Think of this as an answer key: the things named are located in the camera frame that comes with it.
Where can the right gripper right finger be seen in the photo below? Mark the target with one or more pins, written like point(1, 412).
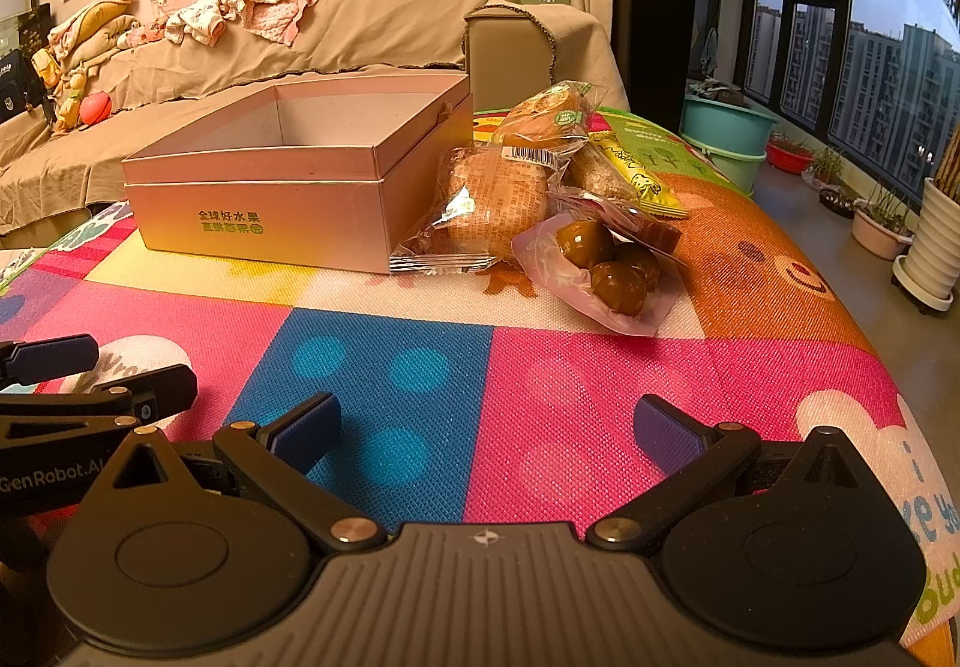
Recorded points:
point(699, 463)

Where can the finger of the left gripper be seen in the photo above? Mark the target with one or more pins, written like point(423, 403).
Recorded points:
point(27, 363)
point(148, 397)

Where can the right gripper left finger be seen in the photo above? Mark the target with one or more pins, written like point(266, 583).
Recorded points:
point(271, 464)

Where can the packaged brown braised eggs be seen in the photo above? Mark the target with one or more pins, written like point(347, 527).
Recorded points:
point(606, 259)

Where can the yellow cheese stick packet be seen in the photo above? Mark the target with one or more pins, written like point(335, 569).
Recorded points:
point(650, 194)

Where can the pink cardboard gift box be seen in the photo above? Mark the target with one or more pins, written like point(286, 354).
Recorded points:
point(326, 171)

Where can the packaged bread bun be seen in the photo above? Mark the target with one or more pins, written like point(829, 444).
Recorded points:
point(486, 196)

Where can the packaged orange pastry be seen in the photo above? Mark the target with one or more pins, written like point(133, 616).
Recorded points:
point(555, 119)

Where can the packaged rice cracker bar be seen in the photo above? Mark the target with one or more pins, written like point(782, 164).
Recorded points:
point(589, 170)

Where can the colourful cartoon play mat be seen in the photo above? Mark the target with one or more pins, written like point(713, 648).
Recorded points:
point(480, 397)

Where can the orange toy ball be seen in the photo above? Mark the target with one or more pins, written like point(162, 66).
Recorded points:
point(95, 108)

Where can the pink flower pot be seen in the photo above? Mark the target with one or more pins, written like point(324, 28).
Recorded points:
point(874, 238)

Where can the green plastic bucket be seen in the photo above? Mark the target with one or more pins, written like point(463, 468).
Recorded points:
point(740, 169)

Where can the white ribbed plant pot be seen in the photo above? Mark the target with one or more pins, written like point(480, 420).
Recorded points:
point(928, 271)

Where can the red plastic basin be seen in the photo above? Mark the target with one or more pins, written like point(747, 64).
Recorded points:
point(788, 157)

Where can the teal plastic bucket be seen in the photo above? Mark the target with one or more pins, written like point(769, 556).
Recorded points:
point(743, 130)

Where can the pile of pink clothes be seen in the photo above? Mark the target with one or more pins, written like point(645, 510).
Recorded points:
point(206, 21)

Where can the beige covered sofa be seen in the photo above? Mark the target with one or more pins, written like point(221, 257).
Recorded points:
point(52, 183)

